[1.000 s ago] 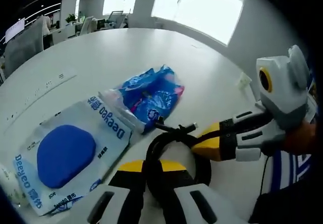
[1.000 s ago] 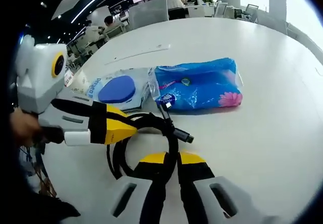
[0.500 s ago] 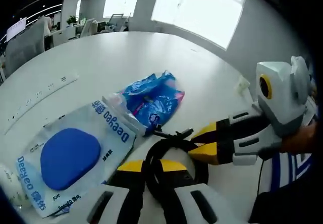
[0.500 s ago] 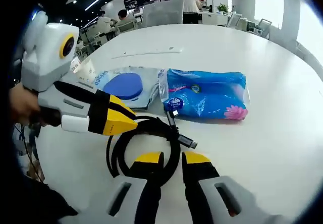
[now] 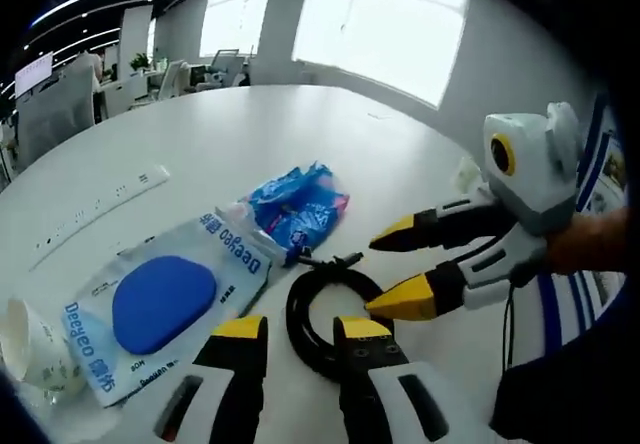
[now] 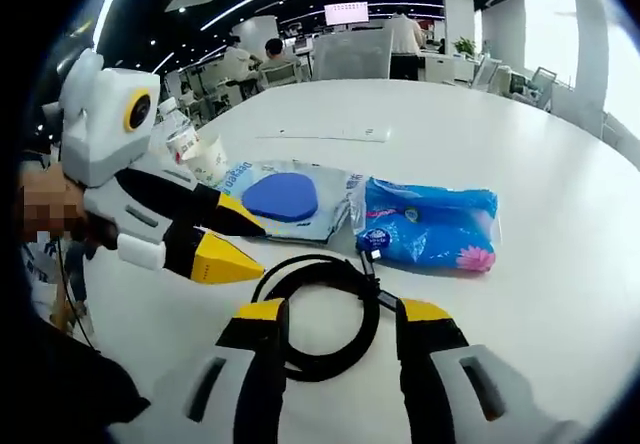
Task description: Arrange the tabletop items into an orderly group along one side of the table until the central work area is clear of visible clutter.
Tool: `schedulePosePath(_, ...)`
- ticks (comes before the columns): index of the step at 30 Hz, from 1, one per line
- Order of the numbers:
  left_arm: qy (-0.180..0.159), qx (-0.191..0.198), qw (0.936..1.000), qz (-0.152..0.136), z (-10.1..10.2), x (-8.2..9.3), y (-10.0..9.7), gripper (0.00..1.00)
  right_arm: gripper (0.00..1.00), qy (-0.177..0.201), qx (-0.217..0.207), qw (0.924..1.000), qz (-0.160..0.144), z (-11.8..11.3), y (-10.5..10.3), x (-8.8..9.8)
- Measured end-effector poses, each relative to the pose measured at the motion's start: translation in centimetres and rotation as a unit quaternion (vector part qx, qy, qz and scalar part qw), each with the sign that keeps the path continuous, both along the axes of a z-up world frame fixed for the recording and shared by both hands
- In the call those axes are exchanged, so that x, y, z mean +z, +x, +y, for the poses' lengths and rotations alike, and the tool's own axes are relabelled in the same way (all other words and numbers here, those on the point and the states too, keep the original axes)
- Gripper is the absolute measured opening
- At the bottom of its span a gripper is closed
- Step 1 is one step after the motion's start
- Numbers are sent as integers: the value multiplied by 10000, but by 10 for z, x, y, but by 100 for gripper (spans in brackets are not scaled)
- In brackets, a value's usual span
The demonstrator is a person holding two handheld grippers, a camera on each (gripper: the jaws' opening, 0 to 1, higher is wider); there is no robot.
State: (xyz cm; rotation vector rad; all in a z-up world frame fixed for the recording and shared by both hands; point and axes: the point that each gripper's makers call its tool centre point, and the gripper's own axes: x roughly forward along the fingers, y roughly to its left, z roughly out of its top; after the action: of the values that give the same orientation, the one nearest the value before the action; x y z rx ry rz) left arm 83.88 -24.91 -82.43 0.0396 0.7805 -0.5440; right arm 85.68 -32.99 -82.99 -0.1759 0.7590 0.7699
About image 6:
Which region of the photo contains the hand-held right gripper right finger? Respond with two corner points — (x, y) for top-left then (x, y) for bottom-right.
(394, 297), (591, 444)

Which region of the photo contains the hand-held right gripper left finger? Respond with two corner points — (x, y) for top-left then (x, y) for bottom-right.
(167, 297), (292, 444)

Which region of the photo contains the white paper cup item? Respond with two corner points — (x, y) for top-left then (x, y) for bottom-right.
(185, 133), (229, 188)

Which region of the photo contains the black cable item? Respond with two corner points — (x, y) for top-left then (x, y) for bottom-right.
(251, 246), (401, 383)

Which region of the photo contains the clear water bottle item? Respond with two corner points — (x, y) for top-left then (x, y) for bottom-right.
(158, 96), (201, 165)

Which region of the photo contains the wet wipes pack item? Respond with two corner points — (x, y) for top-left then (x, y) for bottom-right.
(217, 159), (369, 245)

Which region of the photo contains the blue tissue pack item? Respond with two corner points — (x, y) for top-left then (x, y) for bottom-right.
(352, 176), (500, 275)

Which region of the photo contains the person's left hand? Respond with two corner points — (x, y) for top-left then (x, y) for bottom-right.
(79, 209), (120, 251)

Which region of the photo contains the white table socket panel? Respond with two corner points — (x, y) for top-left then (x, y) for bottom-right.
(255, 124), (390, 144)

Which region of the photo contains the person's dark clothing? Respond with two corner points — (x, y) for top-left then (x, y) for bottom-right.
(29, 313), (151, 444)

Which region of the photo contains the grey mesh office chair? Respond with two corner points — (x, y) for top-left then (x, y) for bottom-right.
(312, 28), (394, 83)

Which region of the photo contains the white table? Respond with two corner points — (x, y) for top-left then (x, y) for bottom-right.
(84, 78), (640, 444)

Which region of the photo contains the white office chair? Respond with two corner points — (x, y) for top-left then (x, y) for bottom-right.
(472, 57), (501, 90)

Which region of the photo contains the green potted plant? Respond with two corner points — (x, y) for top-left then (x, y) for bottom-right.
(452, 36), (479, 58)

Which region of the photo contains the large bright window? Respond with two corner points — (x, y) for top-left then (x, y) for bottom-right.
(602, 8), (640, 138)

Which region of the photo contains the window with blinds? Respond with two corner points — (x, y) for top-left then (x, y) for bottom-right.
(524, 0), (580, 85)

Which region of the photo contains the wall screen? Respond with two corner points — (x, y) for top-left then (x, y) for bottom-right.
(323, 1), (370, 26)

